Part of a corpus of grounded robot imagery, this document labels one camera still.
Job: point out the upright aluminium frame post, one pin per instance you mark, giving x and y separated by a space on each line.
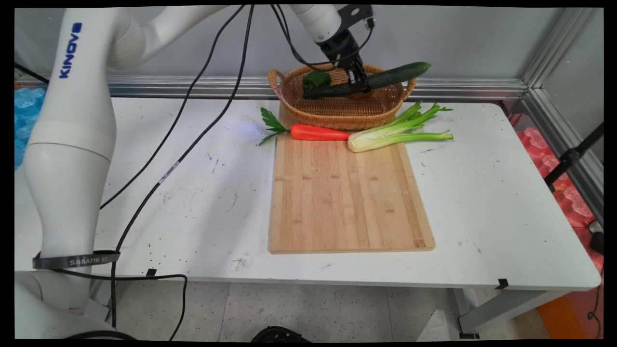
559 46

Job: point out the grey metal table leg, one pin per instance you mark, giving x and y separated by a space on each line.
506 308

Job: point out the red bubble wrap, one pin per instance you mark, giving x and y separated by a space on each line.
569 193

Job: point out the dark green cucumber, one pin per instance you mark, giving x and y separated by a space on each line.
395 74

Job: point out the white table leg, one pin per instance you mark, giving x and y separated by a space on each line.
101 301

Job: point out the orange floor mat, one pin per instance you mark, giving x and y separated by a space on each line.
571 315

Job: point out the pale green celery stalk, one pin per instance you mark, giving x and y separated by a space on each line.
385 137

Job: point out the black tape piece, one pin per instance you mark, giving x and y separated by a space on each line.
152 273
502 284

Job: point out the black tripod stand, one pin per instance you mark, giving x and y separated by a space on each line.
571 156

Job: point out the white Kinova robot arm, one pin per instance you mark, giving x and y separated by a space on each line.
72 144

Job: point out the black round floor object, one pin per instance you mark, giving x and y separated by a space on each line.
279 334

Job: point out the bamboo cutting board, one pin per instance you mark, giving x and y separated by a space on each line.
347 197

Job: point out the small black box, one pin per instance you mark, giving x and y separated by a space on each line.
596 238

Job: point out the blue bubble wrap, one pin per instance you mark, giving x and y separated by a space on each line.
26 120

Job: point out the green bell pepper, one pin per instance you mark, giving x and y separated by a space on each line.
315 79

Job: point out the slanted aluminium frame rail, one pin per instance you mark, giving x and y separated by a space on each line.
566 144

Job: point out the orange carrot with leaves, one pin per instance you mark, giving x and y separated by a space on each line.
318 132

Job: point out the horizontal aluminium frame rail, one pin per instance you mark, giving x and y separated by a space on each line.
458 87

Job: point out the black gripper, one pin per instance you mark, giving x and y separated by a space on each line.
340 48

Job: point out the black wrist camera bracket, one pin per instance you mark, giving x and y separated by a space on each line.
356 14

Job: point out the woven wicker basket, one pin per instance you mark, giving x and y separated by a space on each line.
337 108

